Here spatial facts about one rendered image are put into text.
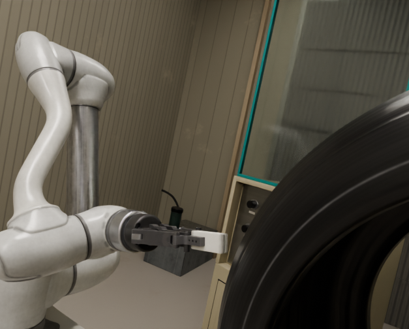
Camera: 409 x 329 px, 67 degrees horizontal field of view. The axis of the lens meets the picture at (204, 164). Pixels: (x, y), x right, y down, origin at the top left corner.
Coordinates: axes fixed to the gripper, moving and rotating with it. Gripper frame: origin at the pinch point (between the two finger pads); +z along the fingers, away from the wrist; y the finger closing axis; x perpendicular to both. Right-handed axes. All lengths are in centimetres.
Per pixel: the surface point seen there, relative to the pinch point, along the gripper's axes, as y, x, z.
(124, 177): 150, -35, -283
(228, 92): 256, -151, -216
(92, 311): 77, 74, -192
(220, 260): 62, 17, -52
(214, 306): 60, 35, -54
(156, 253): 169, 47, -241
